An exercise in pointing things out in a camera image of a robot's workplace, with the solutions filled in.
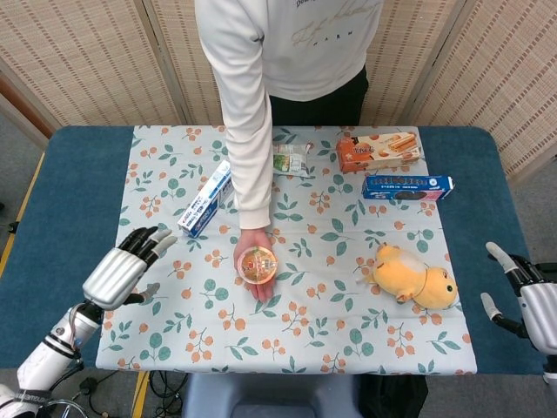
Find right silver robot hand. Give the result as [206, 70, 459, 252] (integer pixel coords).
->
[480, 241, 557, 352]

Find person bare hand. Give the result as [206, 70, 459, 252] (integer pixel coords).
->
[232, 226, 279, 303]

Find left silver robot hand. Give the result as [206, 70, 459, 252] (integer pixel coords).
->
[81, 226, 178, 311]

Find small orange cup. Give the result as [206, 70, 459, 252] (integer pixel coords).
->
[238, 245, 279, 285]

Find person forearm white sleeve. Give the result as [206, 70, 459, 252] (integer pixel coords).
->
[219, 99, 274, 231]

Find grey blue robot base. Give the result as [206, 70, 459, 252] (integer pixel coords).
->
[181, 373, 362, 418]

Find blue white toothpaste box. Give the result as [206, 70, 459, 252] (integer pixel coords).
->
[177, 159, 236, 239]

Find orange wafer roll box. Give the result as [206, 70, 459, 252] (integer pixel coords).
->
[335, 131, 424, 174]

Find blue sandwich cookie box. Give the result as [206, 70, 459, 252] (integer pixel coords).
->
[361, 174, 456, 202]

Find green white snack packet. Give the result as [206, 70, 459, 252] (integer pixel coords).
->
[272, 141, 315, 179]

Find blue table cover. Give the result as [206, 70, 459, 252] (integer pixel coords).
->
[0, 125, 549, 375]

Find floral print tablecloth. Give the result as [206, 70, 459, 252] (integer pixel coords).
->
[96, 125, 479, 376]

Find yellow plush toy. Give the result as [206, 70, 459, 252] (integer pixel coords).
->
[356, 241, 459, 311]

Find person black trousers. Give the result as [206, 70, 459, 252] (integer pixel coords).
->
[269, 64, 370, 127]

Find black bag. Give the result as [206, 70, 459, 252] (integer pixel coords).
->
[359, 374, 430, 418]

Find brown wooden beam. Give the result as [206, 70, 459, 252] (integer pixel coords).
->
[0, 73, 56, 138]

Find person white sweatshirt torso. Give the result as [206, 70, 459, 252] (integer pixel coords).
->
[194, 0, 386, 102]

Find bamboo folding screen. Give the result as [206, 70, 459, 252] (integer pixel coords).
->
[0, 0, 557, 184]

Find black cable bundle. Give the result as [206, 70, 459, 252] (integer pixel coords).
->
[147, 370, 189, 418]

